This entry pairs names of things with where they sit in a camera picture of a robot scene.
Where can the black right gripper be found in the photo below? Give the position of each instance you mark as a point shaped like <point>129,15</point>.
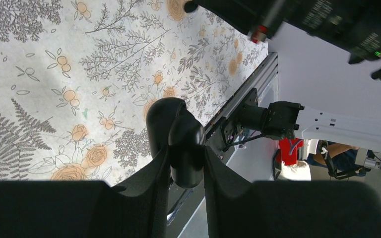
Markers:
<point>258,19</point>

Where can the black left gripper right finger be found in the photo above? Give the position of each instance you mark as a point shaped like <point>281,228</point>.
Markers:
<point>237,208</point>

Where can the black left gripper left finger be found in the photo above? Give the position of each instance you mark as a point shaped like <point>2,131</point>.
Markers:
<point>135,208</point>

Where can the black earbud case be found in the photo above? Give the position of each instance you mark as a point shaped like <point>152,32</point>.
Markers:
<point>170,125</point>

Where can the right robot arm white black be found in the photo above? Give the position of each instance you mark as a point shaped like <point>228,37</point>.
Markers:
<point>332,50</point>

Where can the floral patterned table mat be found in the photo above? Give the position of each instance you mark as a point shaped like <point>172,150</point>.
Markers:
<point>78,77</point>

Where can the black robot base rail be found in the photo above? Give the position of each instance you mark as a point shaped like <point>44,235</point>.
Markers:
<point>253,161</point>

